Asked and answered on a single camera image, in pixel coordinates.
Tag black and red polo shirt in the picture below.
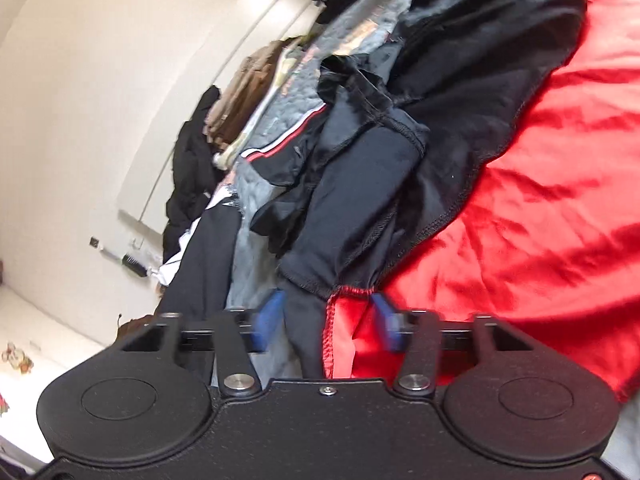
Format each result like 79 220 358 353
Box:
245 0 640 406

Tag cartoon mouse wall sticker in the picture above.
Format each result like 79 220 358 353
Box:
0 342 33 373

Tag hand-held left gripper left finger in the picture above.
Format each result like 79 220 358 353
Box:
116 290 286 401

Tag brown coat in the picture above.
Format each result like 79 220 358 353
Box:
116 312 166 342

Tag white wardrobe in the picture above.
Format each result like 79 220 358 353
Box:
0 280 116 480

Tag black garment with white trim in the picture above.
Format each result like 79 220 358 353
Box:
160 187 242 321

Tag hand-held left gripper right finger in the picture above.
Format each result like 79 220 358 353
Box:
371 294 531 401

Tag white bed headboard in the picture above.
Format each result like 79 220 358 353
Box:
117 0 321 226

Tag stack of folded brown clothes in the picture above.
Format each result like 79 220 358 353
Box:
205 35 321 168

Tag black jacket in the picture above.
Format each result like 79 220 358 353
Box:
162 85 223 251

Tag grey quilted bedspread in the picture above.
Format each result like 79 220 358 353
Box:
220 0 426 311

